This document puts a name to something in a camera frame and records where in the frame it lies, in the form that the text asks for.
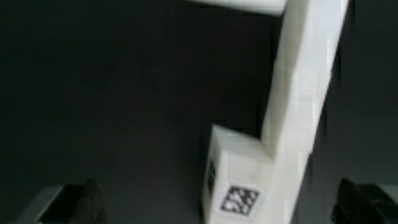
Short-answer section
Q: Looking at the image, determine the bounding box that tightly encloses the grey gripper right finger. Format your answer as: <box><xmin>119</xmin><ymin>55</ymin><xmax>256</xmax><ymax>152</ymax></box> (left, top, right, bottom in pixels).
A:
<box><xmin>330</xmin><ymin>178</ymin><xmax>398</xmax><ymax>224</ymax></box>

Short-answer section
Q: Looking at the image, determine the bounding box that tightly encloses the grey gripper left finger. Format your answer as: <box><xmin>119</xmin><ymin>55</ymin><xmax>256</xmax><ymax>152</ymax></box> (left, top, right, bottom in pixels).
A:
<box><xmin>10</xmin><ymin>178</ymin><xmax>108</xmax><ymax>224</ymax></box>

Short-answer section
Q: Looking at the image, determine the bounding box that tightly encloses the white stool leg front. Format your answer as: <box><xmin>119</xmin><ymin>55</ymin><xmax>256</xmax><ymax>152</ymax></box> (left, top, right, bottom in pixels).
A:
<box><xmin>202</xmin><ymin>125</ymin><xmax>273</xmax><ymax>224</ymax></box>

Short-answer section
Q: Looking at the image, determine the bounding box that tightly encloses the white L-shaped fence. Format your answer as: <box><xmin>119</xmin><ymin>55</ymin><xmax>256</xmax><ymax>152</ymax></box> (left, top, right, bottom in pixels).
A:
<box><xmin>192</xmin><ymin>0</ymin><xmax>348</xmax><ymax>224</ymax></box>

